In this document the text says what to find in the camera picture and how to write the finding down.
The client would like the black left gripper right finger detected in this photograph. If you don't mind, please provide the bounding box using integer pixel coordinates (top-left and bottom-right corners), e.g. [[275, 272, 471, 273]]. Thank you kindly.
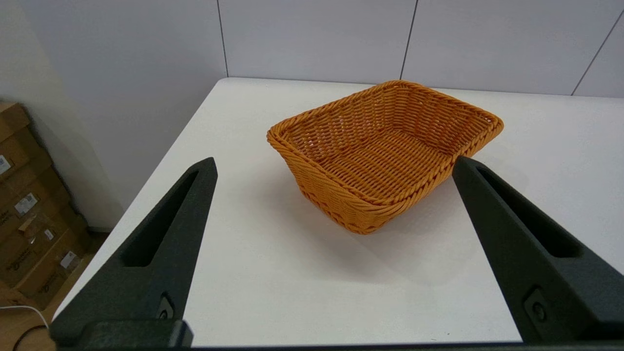
[[452, 156, 624, 344]]

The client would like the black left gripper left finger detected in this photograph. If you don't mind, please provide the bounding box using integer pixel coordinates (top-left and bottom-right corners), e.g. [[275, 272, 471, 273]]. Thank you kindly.
[[50, 157, 218, 337]]

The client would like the orange woven wicker basket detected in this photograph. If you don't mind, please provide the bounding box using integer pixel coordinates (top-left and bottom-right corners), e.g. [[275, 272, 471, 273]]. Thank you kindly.
[[267, 80, 504, 235]]

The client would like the brown cardboard box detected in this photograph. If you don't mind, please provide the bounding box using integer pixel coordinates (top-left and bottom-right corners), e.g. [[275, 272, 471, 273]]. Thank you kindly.
[[0, 102, 52, 183], [0, 253, 83, 310], [0, 166, 74, 234], [0, 205, 91, 293]]

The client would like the thin white cable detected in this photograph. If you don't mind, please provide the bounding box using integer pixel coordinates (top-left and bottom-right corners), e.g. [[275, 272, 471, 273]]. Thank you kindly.
[[0, 305, 50, 328]]

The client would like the thin black floor cable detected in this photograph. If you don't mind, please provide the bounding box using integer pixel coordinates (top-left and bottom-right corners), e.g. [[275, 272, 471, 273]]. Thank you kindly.
[[12, 325, 50, 351]]

